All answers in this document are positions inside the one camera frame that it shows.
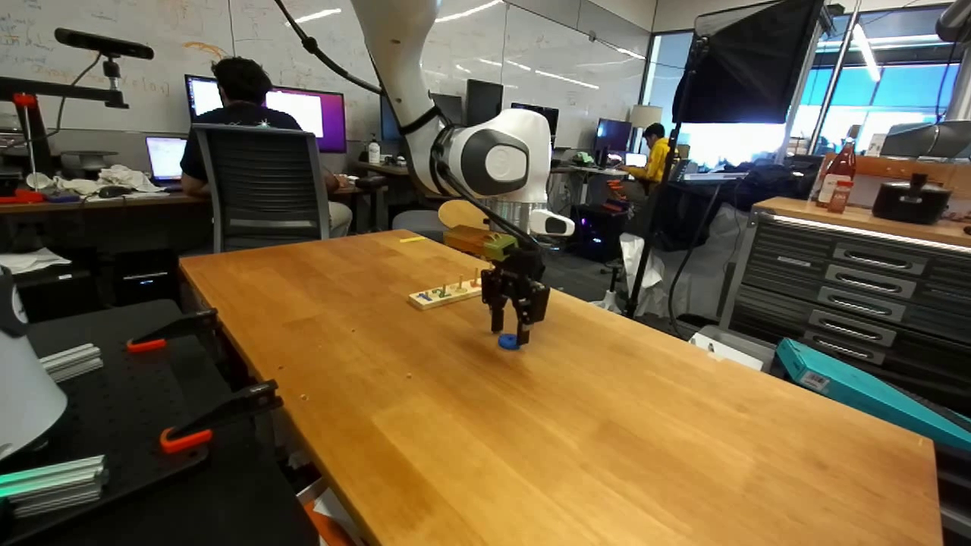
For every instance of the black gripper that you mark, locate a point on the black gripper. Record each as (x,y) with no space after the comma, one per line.
(518,279)

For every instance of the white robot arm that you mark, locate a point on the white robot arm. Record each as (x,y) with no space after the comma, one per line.
(487,152)

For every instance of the round wooden side table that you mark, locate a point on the round wooden side table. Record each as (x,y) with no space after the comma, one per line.
(463,222)

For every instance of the light grey office chair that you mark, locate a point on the light grey office chair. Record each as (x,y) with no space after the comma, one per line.
(414,219)

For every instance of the black light stand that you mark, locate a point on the black light stand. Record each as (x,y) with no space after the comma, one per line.
(658,216)

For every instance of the monitor with blue screen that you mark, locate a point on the monitor with blue screen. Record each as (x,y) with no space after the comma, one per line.
(612,135)

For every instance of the white bottle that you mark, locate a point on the white bottle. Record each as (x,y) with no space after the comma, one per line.
(376,152)

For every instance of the white box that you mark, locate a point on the white box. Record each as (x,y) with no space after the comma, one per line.
(730,348)

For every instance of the person in yellow shirt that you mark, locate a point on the person in yellow shirt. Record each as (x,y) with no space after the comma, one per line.
(661,156)

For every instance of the wide black monitor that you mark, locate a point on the wide black monitor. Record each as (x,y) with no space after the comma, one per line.
(391,126)

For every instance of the table lamp with white shade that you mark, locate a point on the table lamp with white shade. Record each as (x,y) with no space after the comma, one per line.
(646,116)

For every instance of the grey mesh office chair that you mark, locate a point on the grey mesh office chair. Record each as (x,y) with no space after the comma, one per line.
(261,187)

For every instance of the monitor with bright screen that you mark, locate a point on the monitor with bright screen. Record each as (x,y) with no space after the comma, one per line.
(307,113)

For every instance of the black clamp with orange tip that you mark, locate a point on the black clamp with orange tip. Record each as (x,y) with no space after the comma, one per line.
(168,334)
(216,415)

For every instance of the seated person in dark shirt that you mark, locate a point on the seated person in dark shirt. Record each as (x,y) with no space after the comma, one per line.
(244,102)

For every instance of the grey drawer cabinet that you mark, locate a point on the grey drawer cabinet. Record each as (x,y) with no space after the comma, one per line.
(859,289)

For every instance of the black softbox light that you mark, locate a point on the black softbox light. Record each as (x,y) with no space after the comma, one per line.
(748,62)

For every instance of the red bottle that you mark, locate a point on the red bottle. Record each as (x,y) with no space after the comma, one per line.
(840,180)

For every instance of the teal flat box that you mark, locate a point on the teal flat box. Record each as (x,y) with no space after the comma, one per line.
(880,396)

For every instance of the open laptop with white screen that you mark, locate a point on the open laptop with white screen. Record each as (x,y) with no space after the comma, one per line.
(164,159)

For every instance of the black side table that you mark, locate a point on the black side table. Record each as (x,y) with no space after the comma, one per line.
(124,427)

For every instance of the black pot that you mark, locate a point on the black pot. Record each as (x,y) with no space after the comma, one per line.
(912,201)

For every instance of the dark office desk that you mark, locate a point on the dark office desk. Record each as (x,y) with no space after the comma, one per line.
(91,216)

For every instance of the aluminium extrusion piece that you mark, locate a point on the aluminium extrusion piece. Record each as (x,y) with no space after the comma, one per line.
(72,361)

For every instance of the stacked aluminium bars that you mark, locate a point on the stacked aluminium bars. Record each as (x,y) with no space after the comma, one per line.
(49,482)

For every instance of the white lamp shade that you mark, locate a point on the white lamp shade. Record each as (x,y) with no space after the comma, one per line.
(23,398)

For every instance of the black boom with red clamp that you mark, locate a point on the black boom with red clamp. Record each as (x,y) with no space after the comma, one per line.
(62,93)

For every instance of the black bar camera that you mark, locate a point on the black bar camera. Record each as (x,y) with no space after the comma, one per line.
(102,44)

